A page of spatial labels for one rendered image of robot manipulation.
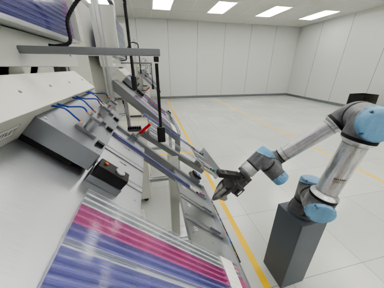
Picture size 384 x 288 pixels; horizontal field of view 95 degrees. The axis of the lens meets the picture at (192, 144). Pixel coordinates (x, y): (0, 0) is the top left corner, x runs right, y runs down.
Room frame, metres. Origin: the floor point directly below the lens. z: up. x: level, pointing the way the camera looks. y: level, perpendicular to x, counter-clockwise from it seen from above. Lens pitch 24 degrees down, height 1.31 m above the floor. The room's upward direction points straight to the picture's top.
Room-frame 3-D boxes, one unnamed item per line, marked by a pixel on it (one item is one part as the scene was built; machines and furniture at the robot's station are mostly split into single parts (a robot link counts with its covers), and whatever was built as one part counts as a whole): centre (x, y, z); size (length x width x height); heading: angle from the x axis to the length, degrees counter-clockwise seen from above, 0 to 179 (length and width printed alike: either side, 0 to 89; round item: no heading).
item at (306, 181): (0.77, -0.64, 0.72); 0.13 x 0.12 x 0.14; 161
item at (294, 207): (0.78, -0.64, 0.60); 0.15 x 0.15 x 0.10
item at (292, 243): (0.78, -0.64, 0.27); 0.18 x 0.18 x 0.55; 16
